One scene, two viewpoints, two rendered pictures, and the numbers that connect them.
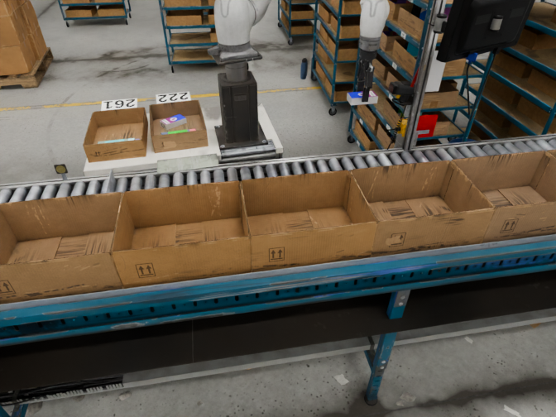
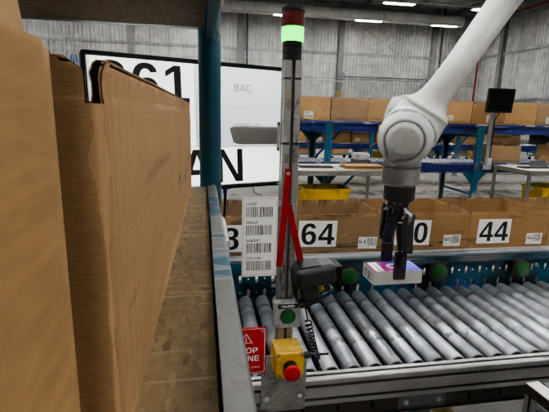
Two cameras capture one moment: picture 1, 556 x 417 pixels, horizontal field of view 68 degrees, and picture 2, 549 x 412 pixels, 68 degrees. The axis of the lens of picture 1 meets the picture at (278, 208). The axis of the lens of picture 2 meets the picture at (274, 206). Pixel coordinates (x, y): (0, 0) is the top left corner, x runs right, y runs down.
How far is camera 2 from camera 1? 2.98 m
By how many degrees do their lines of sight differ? 129
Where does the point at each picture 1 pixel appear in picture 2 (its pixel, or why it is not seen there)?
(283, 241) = (414, 205)
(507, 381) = not seen: hidden behind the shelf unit
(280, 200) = (437, 236)
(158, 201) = (527, 222)
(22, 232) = not seen: outside the picture
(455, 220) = (305, 206)
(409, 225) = (336, 205)
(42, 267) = (534, 202)
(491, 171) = not seen: hidden behind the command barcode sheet
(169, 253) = (475, 203)
